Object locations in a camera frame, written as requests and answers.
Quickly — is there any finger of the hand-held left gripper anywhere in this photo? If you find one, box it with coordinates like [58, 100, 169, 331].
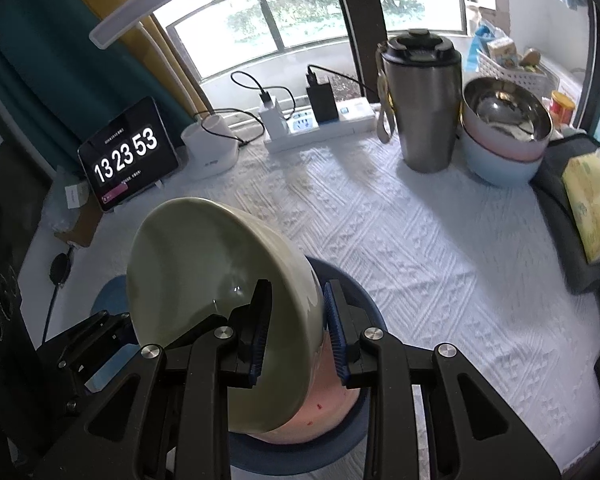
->
[57, 311, 132, 362]

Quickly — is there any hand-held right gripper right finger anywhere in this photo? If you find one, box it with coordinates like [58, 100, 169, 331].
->
[322, 280, 561, 480]

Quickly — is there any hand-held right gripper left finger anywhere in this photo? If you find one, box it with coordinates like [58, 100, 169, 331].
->
[45, 280, 273, 480]

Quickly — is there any white bowl pink inside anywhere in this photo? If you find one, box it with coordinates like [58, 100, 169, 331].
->
[252, 335, 363, 447]

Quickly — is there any cream bowl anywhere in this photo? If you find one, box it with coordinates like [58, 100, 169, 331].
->
[125, 197, 327, 434]

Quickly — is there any black round disc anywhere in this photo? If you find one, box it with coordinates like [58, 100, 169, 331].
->
[48, 253, 74, 287]

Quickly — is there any cardboard box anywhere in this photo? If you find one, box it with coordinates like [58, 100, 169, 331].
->
[53, 199, 104, 249]

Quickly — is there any white textured tablecloth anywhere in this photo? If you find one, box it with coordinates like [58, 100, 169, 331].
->
[17, 130, 600, 480]

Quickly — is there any clear plastic bag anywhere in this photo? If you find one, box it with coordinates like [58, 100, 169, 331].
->
[42, 164, 88, 233]

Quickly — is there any white desk lamp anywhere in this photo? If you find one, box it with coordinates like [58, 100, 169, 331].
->
[89, 0, 240, 182]

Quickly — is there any black tablet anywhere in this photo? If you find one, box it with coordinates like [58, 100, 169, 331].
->
[77, 95, 180, 212]

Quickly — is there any white charger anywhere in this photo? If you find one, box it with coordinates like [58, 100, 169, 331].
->
[257, 94, 286, 139]

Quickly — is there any white power strip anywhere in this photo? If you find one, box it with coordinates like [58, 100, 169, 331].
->
[263, 100, 377, 154]

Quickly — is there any light blue bowl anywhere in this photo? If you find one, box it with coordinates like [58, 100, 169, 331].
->
[463, 132, 545, 189]

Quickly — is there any steel tumbler black lid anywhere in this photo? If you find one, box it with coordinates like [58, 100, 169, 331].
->
[376, 28, 464, 174]

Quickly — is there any dark grey bag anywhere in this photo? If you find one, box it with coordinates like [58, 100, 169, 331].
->
[530, 134, 600, 295]

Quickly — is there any yellow curtain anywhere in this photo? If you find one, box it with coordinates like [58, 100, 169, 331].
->
[54, 0, 214, 117]

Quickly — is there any teal curtain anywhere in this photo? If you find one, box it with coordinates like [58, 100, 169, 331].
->
[0, 0, 197, 178]

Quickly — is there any stainless steel bowl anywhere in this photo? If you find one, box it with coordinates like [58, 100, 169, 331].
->
[461, 77, 554, 147]

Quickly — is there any yellow tissue pack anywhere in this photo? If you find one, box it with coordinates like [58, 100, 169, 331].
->
[562, 147, 600, 264]

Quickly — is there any white plastic basket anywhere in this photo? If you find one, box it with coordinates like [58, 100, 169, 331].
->
[471, 35, 552, 87]

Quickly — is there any red can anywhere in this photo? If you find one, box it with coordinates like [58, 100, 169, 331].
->
[550, 91, 577, 127]

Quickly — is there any small carton box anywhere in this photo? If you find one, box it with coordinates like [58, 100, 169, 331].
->
[486, 37, 520, 68]

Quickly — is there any blue snack bag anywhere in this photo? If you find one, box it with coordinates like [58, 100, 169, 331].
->
[467, 19, 497, 73]

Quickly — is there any black cable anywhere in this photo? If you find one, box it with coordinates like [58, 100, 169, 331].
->
[40, 284, 62, 348]
[195, 112, 267, 150]
[230, 71, 297, 111]
[307, 64, 381, 96]

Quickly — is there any dark sliding door frame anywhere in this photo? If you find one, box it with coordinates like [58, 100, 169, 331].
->
[325, 0, 398, 93]

